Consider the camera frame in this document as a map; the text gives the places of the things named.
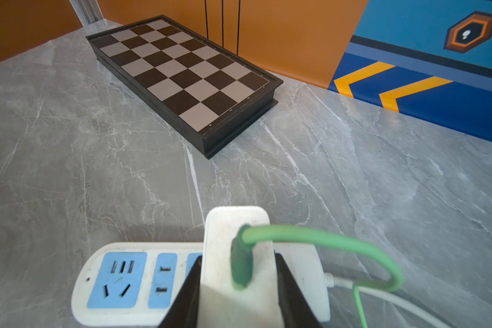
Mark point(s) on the white USB charger adapter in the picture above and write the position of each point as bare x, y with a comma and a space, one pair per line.
238, 282

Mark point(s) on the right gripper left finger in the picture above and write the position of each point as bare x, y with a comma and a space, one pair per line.
184, 310

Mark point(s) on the black white chessboard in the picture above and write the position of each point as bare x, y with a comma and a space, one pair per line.
205, 92

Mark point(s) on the white blue power strip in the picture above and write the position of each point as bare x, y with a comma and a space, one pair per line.
135, 284

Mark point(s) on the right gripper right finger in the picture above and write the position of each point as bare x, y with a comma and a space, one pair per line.
294, 308

